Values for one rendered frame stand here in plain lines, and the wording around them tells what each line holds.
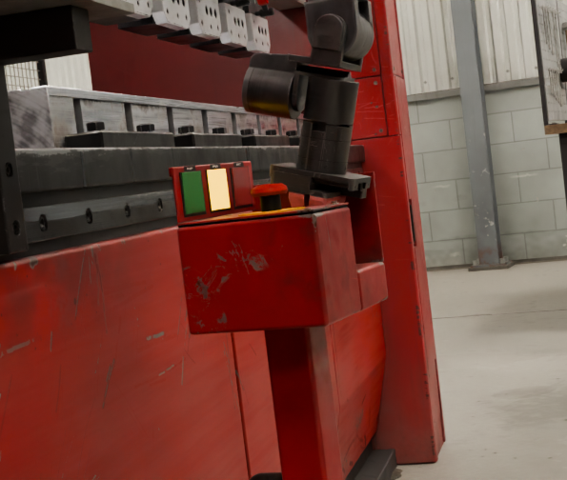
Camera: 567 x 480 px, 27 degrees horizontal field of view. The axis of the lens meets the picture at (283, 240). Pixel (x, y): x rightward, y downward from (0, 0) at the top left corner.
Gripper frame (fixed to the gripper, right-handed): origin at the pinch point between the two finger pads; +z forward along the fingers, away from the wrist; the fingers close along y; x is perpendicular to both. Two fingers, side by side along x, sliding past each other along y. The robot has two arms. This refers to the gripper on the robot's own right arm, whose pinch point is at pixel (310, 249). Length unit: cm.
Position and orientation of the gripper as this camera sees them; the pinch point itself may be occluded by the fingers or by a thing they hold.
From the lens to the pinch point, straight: 137.1
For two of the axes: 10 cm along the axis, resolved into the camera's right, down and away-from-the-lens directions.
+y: -9.1, -1.9, 3.7
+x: -3.9, 1.0, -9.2
